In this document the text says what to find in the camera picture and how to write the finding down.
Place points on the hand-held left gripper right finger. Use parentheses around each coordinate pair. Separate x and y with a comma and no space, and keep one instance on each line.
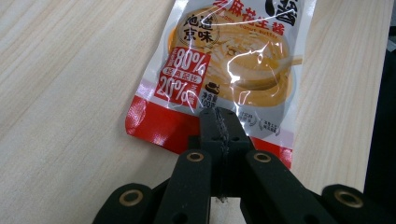
(235,133)

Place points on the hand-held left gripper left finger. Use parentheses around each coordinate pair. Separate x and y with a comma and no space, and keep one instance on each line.
(211,130)

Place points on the red and white sauce pouch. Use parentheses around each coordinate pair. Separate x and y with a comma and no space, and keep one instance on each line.
(236,62)

